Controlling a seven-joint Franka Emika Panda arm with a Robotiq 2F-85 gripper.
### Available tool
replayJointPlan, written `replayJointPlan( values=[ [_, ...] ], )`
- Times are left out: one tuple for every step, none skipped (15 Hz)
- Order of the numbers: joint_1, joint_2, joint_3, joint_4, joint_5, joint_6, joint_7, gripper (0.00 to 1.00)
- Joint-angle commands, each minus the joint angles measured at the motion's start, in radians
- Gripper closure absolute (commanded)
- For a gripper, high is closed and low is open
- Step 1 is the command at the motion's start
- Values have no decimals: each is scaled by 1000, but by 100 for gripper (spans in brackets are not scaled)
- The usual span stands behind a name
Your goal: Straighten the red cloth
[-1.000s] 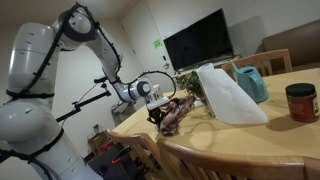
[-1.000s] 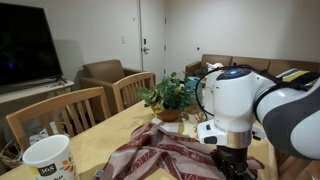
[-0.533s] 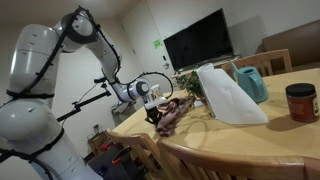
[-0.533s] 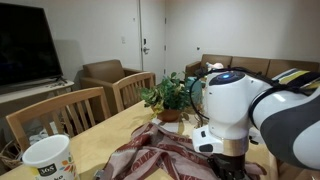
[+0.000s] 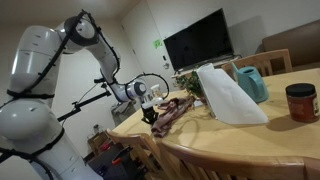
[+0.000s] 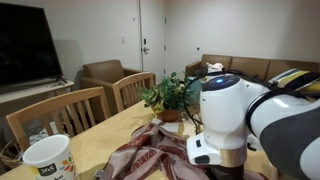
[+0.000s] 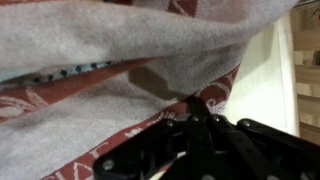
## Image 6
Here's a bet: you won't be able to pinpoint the brown sofa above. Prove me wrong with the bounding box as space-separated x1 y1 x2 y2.
184 53 320 84

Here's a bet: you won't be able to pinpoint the white television stand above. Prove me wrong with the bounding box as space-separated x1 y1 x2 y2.
0 79 75 105

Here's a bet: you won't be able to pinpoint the white printed paper cup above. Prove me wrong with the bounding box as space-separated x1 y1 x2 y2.
21 133 80 180

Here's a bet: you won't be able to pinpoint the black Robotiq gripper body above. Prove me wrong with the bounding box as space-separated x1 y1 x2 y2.
203 164 246 180

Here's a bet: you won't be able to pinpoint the striped yellow cushion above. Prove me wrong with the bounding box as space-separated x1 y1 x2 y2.
268 68 320 95

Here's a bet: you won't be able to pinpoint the white paper sheet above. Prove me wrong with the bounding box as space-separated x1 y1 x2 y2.
153 119 183 134

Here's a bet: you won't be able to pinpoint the white room door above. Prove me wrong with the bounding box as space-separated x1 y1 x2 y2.
139 0 167 83

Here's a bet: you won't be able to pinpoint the wicker basket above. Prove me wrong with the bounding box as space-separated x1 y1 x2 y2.
0 139 24 170

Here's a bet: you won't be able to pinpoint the dark bag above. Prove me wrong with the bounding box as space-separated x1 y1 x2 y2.
194 67 208 79

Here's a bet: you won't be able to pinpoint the red patterned kitchen cloth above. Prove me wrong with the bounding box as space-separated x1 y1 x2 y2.
96 122 268 180

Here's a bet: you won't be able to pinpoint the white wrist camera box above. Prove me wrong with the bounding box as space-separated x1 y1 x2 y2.
186 132 223 166

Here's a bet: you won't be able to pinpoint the white pink crumpled item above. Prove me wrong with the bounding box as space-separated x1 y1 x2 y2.
205 61 224 73

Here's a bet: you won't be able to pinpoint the brown upholstered armchair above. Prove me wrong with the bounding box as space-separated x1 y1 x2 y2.
79 59 145 118

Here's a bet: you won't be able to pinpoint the teal plastic watering can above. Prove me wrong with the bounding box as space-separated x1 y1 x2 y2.
185 77 203 105

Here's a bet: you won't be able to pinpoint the light wooden slat chair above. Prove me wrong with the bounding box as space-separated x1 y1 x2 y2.
5 86 112 153
112 71 157 114

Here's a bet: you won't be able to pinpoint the black flat screen television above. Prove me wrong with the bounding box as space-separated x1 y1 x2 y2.
0 2 64 88

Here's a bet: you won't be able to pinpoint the green potted plant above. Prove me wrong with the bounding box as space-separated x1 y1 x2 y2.
139 71 203 134

